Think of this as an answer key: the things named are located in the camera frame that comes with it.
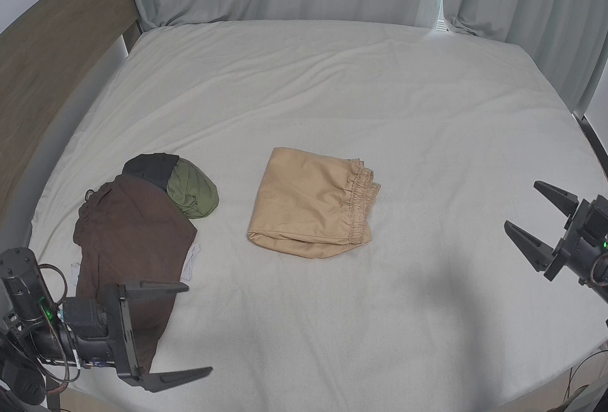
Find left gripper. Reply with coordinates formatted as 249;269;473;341
70;280;214;395

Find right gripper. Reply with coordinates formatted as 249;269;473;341
504;180;608;293

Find beige shorts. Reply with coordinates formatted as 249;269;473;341
247;146;382;260

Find bed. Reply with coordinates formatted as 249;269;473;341
0;0;608;412

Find brown shorts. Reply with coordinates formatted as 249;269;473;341
72;176;199;377

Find green garment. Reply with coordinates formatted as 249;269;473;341
166;158;220;219

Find black garment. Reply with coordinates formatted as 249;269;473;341
122;154;180;192

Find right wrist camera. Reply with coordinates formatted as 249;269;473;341
582;194;608;237

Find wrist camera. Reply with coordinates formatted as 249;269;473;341
582;194;608;237
61;297;104;338

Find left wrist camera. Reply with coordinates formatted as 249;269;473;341
61;297;104;338

